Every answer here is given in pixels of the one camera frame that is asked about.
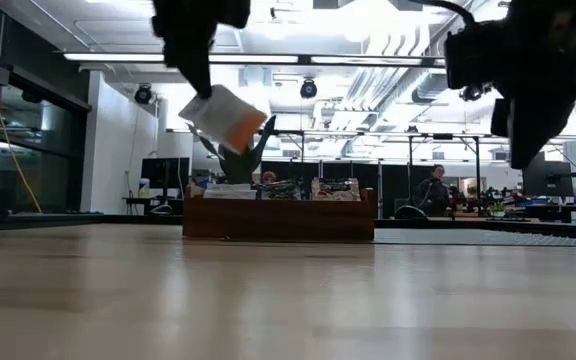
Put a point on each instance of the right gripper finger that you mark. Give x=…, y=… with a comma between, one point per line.
x=535, y=130
x=500, y=117

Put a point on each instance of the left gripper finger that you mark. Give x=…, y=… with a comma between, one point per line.
x=185, y=70
x=204, y=72

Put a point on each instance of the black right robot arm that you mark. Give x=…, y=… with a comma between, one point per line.
x=558, y=10

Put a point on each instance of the wooden three-compartment tea box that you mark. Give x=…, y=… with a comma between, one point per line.
x=278, y=220

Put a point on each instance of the black computer monitor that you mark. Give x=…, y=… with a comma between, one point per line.
x=165, y=175
x=548, y=180

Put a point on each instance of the long ceiling light bar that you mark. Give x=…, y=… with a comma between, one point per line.
x=118, y=57

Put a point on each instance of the small green desk plant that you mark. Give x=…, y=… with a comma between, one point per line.
x=498, y=209

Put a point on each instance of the person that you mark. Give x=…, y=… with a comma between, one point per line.
x=268, y=177
x=435, y=192

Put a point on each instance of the green snake plant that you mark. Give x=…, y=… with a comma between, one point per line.
x=240, y=167

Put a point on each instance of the white wipes canister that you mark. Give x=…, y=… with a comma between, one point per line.
x=143, y=189

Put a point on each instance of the black ceiling camera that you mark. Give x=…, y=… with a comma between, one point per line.
x=143, y=94
x=308, y=89

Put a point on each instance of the black metal rig frame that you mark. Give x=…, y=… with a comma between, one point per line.
x=477, y=165

